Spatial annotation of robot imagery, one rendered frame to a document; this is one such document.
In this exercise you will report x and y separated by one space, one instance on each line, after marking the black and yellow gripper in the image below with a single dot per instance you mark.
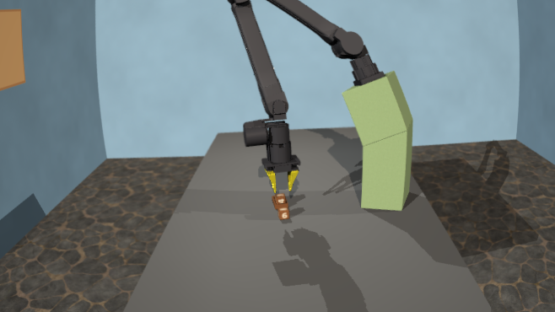
281 162

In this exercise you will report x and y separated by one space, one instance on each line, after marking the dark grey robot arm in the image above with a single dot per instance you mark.
344 45

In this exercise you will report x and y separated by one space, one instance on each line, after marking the brown cube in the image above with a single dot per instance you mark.
280 198
283 213

